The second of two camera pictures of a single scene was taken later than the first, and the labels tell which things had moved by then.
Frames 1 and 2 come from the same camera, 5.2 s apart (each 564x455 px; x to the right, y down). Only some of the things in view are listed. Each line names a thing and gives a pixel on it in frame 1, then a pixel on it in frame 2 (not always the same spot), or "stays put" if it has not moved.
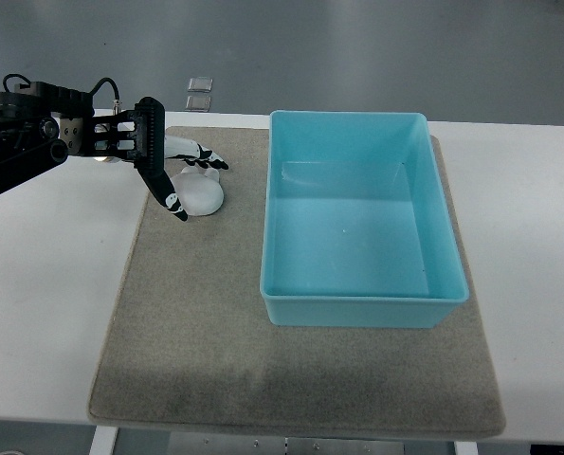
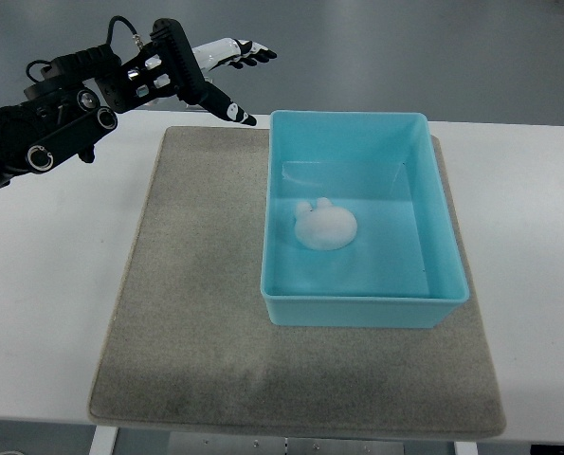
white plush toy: (198, 191) -> (324, 227)
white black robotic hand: (182, 149) -> (237, 53)
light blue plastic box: (357, 231) stays put
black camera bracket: (136, 135) -> (168, 67)
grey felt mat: (188, 345) stays put
